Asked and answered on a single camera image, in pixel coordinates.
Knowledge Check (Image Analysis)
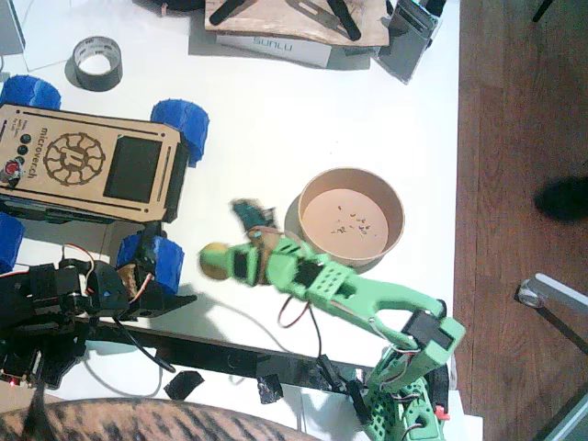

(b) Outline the white SUNLU box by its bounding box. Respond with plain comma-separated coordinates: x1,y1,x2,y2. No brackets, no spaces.
215,30,333,69

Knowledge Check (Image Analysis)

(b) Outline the long black bar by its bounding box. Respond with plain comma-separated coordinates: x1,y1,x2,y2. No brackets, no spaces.
86,321,368,394

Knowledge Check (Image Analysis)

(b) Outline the grey metal edge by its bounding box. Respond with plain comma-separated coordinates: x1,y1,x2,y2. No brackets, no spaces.
537,394,588,441

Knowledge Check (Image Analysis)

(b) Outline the blue ribbed rover wheel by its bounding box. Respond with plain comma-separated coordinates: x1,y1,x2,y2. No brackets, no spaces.
0,74,62,111
150,98,211,167
0,211,27,276
116,232,186,298

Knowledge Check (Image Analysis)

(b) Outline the black camera cable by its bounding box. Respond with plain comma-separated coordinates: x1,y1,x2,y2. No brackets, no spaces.
112,314,176,374

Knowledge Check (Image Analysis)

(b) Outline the yellow ball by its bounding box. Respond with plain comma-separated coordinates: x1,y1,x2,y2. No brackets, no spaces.
198,242,235,280

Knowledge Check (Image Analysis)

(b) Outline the black flat stick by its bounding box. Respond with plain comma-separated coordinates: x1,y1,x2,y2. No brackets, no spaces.
326,0,363,41
209,0,252,27

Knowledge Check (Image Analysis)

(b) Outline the grey chair leg with caster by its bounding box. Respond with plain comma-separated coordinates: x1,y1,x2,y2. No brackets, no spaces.
517,273,588,350

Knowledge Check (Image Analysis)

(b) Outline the crumpled dark foil piece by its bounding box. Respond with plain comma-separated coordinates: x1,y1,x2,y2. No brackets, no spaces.
256,372,282,405

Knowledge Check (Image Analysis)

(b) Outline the brown paper bowl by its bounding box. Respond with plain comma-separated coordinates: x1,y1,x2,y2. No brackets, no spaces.
297,167,406,270

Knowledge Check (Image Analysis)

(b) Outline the black table clamp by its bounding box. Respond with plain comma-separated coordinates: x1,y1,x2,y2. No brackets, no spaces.
316,354,346,392
346,379,373,426

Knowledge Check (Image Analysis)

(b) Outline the brown wooden board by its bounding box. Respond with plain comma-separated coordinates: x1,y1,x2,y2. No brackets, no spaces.
204,0,390,49

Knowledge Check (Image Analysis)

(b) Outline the black blurry object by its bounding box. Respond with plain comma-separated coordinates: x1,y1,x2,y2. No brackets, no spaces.
534,176,588,226

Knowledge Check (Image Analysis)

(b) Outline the small wrist camera board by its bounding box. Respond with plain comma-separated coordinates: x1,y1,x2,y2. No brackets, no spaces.
231,198,277,231

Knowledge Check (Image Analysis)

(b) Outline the thin black chair leg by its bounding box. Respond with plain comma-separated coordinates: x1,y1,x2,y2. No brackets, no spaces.
532,0,555,23

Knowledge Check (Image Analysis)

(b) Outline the white grey box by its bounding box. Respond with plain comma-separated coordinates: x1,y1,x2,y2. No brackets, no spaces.
0,0,27,59

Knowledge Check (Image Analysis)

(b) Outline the black tape piece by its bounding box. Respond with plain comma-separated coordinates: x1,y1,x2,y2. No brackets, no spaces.
164,369,205,401

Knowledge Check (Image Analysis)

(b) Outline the black round object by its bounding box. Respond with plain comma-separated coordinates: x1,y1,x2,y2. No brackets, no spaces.
132,0,206,13

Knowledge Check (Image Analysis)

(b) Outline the grey duct tape roll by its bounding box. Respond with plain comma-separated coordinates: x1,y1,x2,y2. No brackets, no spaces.
72,36,124,92

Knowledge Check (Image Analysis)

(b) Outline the striped brown fabric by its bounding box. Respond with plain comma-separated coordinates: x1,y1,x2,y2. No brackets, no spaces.
0,397,322,441

